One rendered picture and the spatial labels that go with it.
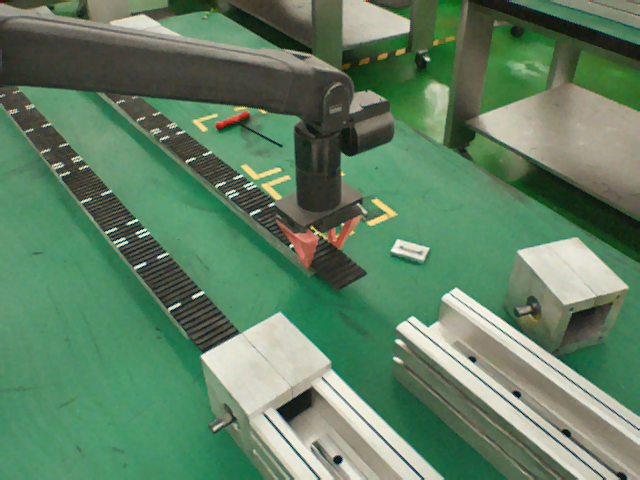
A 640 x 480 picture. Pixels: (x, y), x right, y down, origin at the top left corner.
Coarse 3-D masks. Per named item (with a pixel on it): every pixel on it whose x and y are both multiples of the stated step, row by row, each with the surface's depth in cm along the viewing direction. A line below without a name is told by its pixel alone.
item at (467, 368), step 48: (432, 336) 62; (480, 336) 64; (432, 384) 62; (480, 384) 57; (528, 384) 61; (576, 384) 57; (480, 432) 59; (528, 432) 53; (576, 432) 57; (624, 432) 53
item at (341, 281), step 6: (348, 270) 79; (354, 270) 79; (360, 270) 79; (342, 276) 78; (348, 276) 78; (354, 276) 78; (360, 276) 78; (330, 282) 77; (336, 282) 77; (342, 282) 77; (348, 282) 77; (336, 288) 77; (342, 288) 77
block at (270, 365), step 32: (288, 320) 63; (224, 352) 59; (256, 352) 59; (288, 352) 59; (320, 352) 59; (224, 384) 56; (256, 384) 56; (288, 384) 56; (224, 416) 58; (288, 416) 62
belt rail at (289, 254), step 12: (120, 108) 122; (132, 120) 118; (144, 132) 114; (156, 144) 111; (204, 180) 100; (216, 192) 97; (228, 204) 95; (240, 216) 93; (264, 228) 88; (276, 240) 86; (288, 252) 85; (300, 264) 83
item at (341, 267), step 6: (348, 258) 81; (336, 264) 80; (342, 264) 80; (348, 264) 80; (354, 264) 80; (324, 270) 79; (330, 270) 79; (336, 270) 79; (342, 270) 79; (324, 276) 78; (330, 276) 78; (336, 276) 78
